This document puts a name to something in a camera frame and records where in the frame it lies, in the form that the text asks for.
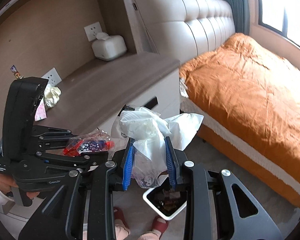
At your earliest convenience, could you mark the clear plastic bag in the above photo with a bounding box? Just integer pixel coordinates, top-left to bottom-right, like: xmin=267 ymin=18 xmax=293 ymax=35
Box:
xmin=132 ymin=137 xmax=168 ymax=189

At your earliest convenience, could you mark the white plastic bag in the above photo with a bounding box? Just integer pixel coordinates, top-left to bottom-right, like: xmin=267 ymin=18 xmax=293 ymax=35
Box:
xmin=110 ymin=107 xmax=204 ymax=159

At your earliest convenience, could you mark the white square trash bin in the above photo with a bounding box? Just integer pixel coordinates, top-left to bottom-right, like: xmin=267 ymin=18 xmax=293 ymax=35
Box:
xmin=142 ymin=186 xmax=187 ymax=221

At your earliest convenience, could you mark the person's left hand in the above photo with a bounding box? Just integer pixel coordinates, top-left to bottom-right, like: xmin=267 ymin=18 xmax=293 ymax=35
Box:
xmin=0 ymin=171 xmax=41 ymax=200

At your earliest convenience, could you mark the pink snack wrapper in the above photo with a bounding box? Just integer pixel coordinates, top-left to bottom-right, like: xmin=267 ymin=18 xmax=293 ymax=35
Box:
xmin=34 ymin=99 xmax=47 ymax=121

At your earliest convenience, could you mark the crumpled cream paper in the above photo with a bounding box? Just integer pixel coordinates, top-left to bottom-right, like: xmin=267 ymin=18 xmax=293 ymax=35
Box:
xmin=44 ymin=84 xmax=62 ymax=109

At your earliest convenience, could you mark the right red slipper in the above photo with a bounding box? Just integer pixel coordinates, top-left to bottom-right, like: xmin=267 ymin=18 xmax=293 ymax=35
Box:
xmin=151 ymin=216 xmax=168 ymax=238

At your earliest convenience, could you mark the red slipper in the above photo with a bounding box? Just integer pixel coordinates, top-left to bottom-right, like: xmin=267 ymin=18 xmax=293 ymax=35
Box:
xmin=114 ymin=207 xmax=129 ymax=229
xmin=151 ymin=216 xmax=168 ymax=238

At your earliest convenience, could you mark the white drawer cabinet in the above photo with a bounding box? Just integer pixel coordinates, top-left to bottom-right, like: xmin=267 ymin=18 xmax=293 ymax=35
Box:
xmin=0 ymin=51 xmax=182 ymax=230

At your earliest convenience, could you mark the left red slipper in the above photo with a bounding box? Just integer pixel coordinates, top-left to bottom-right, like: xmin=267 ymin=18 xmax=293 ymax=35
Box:
xmin=114 ymin=207 xmax=129 ymax=229

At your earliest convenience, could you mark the right pink trouser leg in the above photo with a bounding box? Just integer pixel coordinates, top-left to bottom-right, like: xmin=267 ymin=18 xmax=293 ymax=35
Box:
xmin=138 ymin=231 xmax=159 ymax=240

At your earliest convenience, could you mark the wooden shelf unit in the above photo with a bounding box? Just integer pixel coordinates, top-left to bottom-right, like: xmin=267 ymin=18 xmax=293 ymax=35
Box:
xmin=0 ymin=0 xmax=153 ymax=133

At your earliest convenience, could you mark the white tissue box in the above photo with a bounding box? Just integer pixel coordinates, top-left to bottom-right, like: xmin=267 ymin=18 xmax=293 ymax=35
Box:
xmin=91 ymin=32 xmax=127 ymax=61

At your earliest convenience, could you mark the orange bed blanket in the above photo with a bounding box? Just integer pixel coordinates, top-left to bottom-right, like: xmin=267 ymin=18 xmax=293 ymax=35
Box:
xmin=179 ymin=33 xmax=300 ymax=208

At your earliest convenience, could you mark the white padded headboard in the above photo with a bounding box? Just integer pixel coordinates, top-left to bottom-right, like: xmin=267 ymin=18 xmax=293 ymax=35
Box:
xmin=134 ymin=0 xmax=235 ymax=63

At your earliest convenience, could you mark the black framed window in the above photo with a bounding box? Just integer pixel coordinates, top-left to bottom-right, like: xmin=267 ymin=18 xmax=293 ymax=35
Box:
xmin=258 ymin=0 xmax=300 ymax=48

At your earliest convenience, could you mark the blue grey curtain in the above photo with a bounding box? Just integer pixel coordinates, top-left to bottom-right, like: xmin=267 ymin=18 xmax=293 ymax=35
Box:
xmin=225 ymin=0 xmax=250 ymax=35

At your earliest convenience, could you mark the white wall socket lower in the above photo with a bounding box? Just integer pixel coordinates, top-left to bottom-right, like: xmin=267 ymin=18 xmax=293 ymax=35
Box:
xmin=42 ymin=67 xmax=62 ymax=87

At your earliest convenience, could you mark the white wall socket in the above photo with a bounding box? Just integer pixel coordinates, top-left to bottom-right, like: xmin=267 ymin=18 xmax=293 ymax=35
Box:
xmin=42 ymin=67 xmax=62 ymax=87
xmin=84 ymin=22 xmax=102 ymax=42

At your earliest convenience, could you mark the sticker strip on wall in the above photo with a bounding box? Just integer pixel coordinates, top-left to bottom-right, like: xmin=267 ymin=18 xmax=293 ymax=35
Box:
xmin=10 ymin=65 xmax=24 ymax=80

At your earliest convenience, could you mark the white wall socket upper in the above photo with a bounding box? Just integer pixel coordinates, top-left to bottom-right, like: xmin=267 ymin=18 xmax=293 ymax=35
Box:
xmin=84 ymin=22 xmax=102 ymax=42

